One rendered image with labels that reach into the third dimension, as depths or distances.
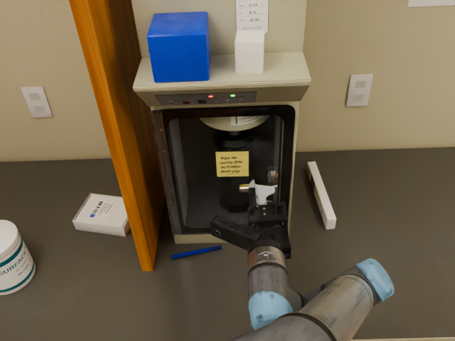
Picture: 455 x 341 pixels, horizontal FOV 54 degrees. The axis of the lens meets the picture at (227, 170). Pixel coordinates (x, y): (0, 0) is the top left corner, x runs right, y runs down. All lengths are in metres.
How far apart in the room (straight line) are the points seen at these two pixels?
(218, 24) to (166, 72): 0.15
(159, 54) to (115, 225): 0.65
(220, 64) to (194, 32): 0.11
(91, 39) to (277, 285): 0.54
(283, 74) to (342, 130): 0.78
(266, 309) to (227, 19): 0.53
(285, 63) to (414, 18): 0.65
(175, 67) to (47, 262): 0.74
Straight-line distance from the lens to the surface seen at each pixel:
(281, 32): 0.89
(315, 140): 1.58
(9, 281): 1.27
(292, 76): 0.82
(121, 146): 0.94
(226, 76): 0.82
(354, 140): 1.62
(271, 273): 0.83
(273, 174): 1.06
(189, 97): 0.87
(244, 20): 0.88
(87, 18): 0.81
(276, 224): 0.92
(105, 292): 1.22
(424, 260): 1.30
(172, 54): 0.79
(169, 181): 1.09
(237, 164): 1.04
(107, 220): 1.33
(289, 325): 0.52
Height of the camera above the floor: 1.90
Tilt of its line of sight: 41 degrees down
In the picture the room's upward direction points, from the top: 3 degrees counter-clockwise
